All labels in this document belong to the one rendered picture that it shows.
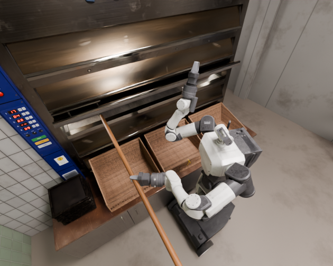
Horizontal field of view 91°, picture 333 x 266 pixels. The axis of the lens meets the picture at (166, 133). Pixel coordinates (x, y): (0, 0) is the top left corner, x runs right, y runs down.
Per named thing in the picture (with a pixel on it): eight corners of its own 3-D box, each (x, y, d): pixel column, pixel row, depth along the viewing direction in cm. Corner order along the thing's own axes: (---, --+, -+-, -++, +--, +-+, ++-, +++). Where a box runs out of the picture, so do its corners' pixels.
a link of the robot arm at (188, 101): (187, 89, 109) (183, 105, 114) (178, 89, 101) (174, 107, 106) (202, 94, 103) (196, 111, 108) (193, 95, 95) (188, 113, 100)
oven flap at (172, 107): (79, 155, 153) (69, 138, 144) (221, 96, 215) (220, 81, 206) (79, 157, 150) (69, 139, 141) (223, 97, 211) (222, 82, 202)
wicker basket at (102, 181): (96, 174, 178) (86, 159, 158) (142, 151, 198) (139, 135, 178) (111, 214, 149) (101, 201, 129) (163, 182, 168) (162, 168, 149)
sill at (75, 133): (67, 135, 142) (65, 132, 139) (221, 79, 203) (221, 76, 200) (68, 140, 138) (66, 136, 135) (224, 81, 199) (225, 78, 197)
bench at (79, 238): (74, 214, 205) (49, 193, 164) (218, 138, 288) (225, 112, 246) (83, 262, 171) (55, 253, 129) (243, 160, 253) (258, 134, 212)
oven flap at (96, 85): (50, 112, 116) (34, 84, 107) (230, 56, 177) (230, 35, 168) (49, 113, 113) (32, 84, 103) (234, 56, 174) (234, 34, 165)
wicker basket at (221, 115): (185, 131, 219) (186, 115, 200) (217, 116, 238) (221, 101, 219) (210, 156, 190) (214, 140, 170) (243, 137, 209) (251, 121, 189)
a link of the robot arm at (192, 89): (202, 73, 103) (197, 92, 108) (187, 70, 105) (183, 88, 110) (201, 75, 92) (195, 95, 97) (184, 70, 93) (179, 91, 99)
